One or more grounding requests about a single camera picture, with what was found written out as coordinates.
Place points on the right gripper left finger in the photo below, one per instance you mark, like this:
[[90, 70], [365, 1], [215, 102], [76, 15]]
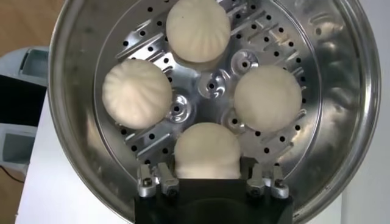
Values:
[[166, 179]]

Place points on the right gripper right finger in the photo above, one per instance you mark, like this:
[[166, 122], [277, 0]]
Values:
[[256, 179]]

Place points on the white steamed baozi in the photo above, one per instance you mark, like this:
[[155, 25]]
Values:
[[198, 30], [268, 97], [207, 149], [137, 92]]

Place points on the white black robot base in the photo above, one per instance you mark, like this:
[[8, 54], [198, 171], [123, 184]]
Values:
[[21, 100]]

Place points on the stainless steel steamer basket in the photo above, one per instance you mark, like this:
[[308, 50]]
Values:
[[76, 91]]

